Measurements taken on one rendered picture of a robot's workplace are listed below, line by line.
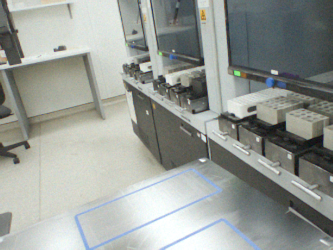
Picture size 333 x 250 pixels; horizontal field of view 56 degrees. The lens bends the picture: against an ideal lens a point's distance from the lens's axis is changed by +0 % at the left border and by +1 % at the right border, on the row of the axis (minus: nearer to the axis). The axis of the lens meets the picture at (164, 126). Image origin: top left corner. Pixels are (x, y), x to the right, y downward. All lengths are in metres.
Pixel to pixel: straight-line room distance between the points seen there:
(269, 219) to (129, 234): 0.30
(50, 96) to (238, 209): 4.07
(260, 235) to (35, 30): 4.14
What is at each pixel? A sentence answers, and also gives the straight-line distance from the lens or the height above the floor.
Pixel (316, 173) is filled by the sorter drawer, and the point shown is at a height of 0.78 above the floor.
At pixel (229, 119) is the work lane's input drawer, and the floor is 0.81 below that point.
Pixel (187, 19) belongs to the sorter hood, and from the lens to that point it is 1.59.
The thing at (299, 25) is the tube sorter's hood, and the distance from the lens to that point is 0.98.
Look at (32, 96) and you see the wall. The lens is 4.63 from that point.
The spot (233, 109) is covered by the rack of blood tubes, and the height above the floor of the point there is 0.84.
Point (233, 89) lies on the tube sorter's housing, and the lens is 1.35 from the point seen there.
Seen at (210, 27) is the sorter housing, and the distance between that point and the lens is 1.42.
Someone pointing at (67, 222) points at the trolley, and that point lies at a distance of 0.83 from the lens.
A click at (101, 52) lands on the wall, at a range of 4.60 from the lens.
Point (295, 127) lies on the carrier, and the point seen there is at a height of 0.85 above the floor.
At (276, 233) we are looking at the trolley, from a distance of 0.69.
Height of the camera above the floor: 1.27
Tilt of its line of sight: 21 degrees down
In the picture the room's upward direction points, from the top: 10 degrees counter-clockwise
